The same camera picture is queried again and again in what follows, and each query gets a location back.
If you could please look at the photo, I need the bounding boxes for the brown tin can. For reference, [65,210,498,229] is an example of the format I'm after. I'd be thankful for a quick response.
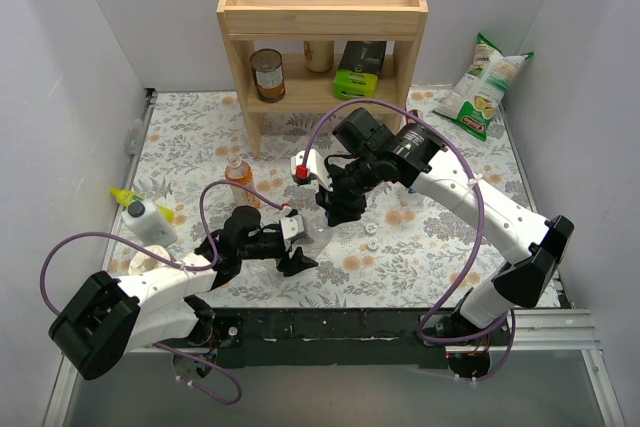
[250,48,286,103]

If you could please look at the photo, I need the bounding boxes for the clear plastic bottle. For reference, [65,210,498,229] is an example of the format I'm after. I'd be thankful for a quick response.
[299,217,333,257]

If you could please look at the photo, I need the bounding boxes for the floral patterned table mat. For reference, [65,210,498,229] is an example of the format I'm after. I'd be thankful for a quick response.
[131,92,503,309]

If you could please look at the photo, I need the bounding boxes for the dark red snack bar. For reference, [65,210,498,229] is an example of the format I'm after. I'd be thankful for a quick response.
[405,109,424,126]

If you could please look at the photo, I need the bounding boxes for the green wipes pack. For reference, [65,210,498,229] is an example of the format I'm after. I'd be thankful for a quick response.
[332,69,379,100]

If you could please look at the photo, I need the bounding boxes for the black box on shelf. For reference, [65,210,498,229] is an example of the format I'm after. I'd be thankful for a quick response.
[338,41,387,76]

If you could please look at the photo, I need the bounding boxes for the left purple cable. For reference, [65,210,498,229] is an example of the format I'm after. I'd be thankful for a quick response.
[39,180,294,406]

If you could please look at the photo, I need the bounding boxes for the purple cable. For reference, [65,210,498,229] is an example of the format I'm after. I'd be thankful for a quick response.
[304,99,516,382]
[39,180,294,406]

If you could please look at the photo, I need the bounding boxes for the wooden shelf rack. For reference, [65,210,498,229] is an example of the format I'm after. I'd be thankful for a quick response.
[217,0,428,156]

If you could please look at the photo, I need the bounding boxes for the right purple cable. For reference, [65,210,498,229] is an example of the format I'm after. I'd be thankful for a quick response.
[304,99,516,382]

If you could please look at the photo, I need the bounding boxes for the cream cylindrical jar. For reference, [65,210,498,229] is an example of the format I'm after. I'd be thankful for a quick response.
[304,41,334,73]

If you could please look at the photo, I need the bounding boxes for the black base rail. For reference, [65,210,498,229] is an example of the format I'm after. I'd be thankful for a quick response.
[169,304,514,381]

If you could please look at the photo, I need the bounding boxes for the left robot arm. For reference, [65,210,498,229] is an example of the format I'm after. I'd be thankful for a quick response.
[48,206,317,380]

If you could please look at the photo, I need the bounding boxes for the green chips bag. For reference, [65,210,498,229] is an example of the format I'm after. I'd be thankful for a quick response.
[434,33,534,141]

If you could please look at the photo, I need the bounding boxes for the yellow squeeze bottle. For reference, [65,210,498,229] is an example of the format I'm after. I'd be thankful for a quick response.
[109,188,175,223]

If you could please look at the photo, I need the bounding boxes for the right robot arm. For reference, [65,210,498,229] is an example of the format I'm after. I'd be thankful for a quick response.
[291,100,574,345]

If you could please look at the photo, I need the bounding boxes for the orange drink bottle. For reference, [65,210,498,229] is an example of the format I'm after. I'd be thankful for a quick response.
[225,154,260,209]

